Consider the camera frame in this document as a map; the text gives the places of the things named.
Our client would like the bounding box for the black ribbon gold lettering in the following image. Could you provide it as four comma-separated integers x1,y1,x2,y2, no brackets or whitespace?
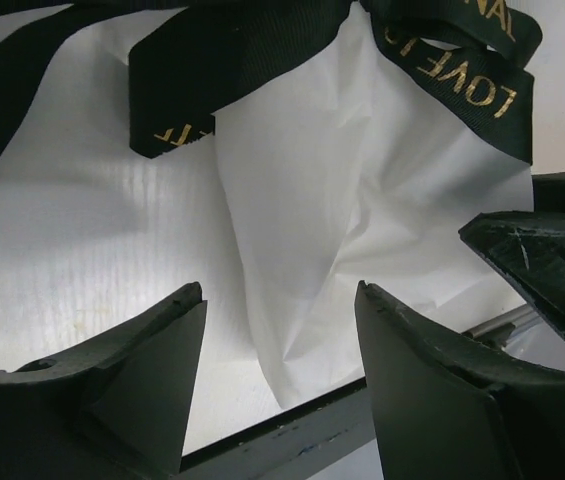
0,1,542,162

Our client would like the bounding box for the white wrapping paper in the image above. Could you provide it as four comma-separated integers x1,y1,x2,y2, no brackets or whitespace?
0,2,536,411

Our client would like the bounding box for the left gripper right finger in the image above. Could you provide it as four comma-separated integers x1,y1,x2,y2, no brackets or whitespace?
355,282,565,479

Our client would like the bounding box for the left aluminium table rail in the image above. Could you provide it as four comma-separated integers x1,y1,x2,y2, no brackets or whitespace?
180,288,519,479

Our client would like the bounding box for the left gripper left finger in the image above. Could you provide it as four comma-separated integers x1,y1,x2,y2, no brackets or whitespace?
0,283,207,479

